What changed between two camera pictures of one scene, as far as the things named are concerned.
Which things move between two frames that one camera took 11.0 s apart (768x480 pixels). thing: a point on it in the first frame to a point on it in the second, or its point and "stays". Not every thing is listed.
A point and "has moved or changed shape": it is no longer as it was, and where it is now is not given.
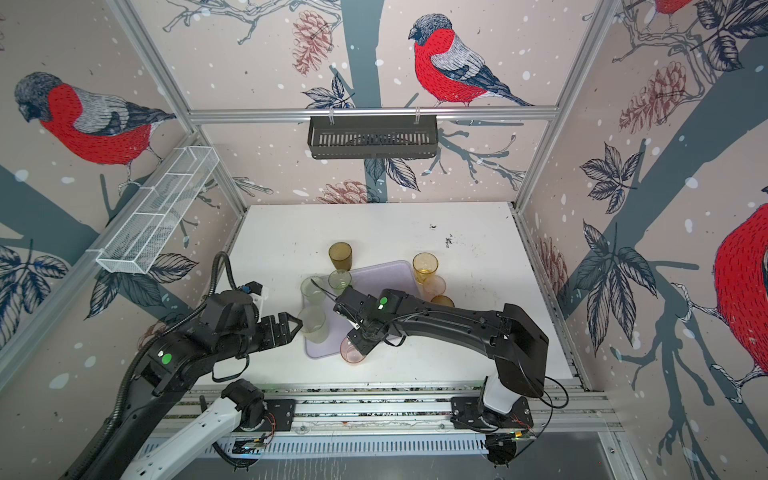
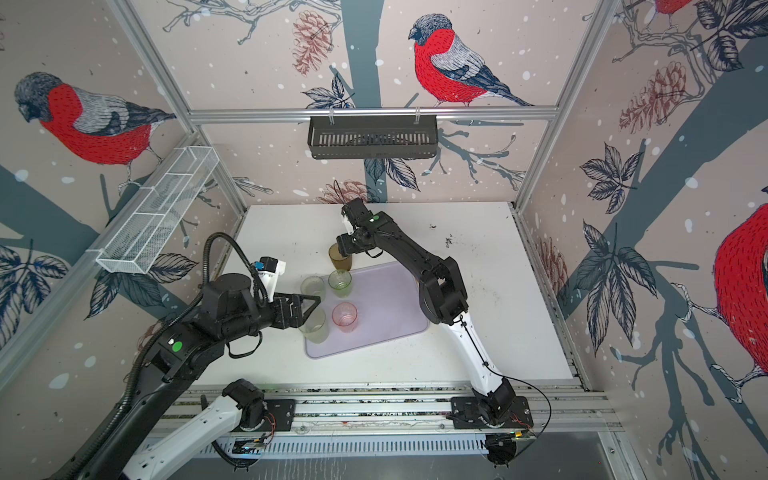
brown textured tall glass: [340, 254] stays
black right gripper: [362, 344] to [347, 244]
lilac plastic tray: [395, 276] stays
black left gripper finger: [283, 326] to [316, 302]
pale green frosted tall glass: [313, 324] stays
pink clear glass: [350, 352] has moved or changed shape
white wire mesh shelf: [147, 228] stays
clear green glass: [339, 280] stays
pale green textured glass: [311, 292] stays
